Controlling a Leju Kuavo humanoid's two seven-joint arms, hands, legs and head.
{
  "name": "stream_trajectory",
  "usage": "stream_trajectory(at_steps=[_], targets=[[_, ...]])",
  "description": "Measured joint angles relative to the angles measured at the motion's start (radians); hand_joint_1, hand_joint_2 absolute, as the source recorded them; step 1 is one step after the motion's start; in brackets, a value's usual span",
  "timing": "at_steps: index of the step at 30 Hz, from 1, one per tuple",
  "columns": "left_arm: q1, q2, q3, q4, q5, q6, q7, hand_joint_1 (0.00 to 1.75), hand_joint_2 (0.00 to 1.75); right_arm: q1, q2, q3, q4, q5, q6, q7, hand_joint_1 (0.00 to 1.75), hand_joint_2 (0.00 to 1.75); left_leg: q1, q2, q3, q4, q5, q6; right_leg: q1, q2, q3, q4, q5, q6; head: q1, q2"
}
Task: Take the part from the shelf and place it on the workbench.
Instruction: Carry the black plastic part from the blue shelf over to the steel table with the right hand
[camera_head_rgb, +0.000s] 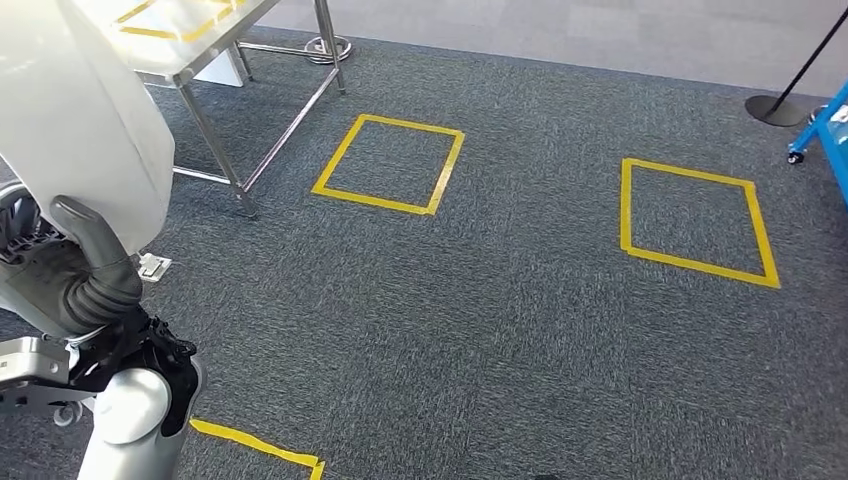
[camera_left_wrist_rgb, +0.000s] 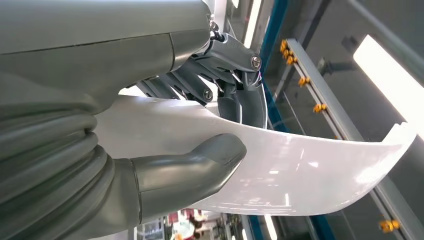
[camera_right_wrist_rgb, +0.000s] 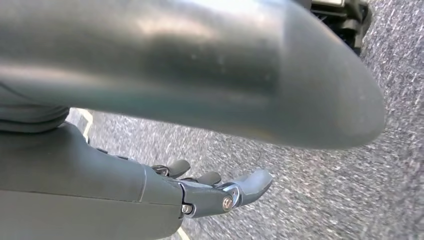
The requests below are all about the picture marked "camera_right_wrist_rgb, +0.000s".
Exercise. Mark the black robot body part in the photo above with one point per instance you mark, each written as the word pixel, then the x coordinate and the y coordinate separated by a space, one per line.
pixel 341 20

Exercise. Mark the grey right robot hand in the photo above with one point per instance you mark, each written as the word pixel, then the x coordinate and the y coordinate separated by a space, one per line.
pixel 198 66

